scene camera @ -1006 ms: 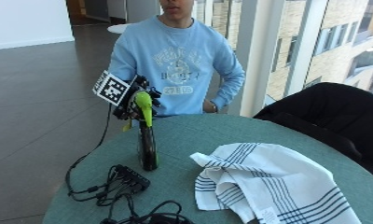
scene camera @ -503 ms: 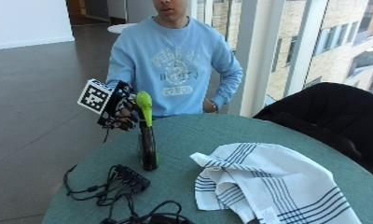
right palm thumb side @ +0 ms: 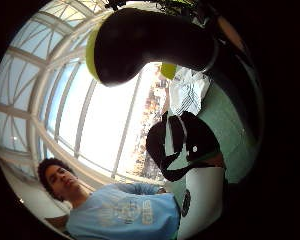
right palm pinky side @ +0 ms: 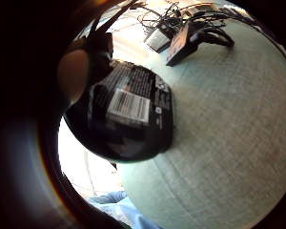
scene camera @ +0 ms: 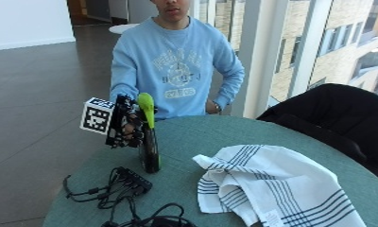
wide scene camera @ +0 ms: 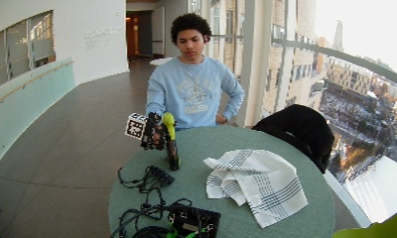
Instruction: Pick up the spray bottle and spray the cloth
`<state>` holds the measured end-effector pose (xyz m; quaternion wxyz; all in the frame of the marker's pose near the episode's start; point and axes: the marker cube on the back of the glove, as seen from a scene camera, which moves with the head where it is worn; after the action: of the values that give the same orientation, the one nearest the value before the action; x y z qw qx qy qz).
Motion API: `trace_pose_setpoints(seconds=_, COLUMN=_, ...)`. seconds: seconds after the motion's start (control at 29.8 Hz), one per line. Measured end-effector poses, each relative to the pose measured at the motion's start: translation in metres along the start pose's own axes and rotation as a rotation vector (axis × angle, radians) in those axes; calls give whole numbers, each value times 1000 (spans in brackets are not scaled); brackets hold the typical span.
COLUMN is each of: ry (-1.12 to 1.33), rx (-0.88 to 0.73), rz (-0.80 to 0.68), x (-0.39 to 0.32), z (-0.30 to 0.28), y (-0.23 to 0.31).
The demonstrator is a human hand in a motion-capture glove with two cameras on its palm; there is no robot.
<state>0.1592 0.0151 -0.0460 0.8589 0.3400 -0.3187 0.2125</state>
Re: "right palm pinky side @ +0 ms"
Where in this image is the black packet with barcode label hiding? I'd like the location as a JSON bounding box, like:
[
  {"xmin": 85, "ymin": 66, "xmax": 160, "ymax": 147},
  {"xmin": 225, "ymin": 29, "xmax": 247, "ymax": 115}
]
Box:
[{"xmin": 64, "ymin": 58, "xmax": 175, "ymax": 164}]

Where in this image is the grey flat device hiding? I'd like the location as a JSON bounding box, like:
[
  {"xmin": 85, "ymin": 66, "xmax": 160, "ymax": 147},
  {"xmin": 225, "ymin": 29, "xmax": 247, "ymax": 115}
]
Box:
[{"xmin": 144, "ymin": 27, "xmax": 174, "ymax": 54}]

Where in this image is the black electronic box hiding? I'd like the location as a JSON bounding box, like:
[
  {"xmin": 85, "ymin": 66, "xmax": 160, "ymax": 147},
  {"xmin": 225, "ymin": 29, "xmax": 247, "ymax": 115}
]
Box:
[{"xmin": 165, "ymin": 20, "xmax": 202, "ymax": 68}]

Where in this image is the the person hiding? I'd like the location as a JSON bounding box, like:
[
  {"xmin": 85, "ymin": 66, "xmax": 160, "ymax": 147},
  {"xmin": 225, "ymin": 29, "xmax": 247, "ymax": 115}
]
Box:
[{"xmin": 85, "ymin": 190, "xmax": 165, "ymax": 229}]

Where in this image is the tangle of thin black cables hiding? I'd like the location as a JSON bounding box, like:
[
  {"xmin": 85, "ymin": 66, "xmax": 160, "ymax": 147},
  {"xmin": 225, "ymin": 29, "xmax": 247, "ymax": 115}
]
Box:
[{"xmin": 136, "ymin": 0, "xmax": 233, "ymax": 31}]

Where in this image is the thick black cable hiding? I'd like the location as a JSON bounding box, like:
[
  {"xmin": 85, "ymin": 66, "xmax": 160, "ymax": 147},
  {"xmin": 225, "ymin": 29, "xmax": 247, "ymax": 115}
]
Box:
[{"xmin": 198, "ymin": 24, "xmax": 236, "ymax": 49}]

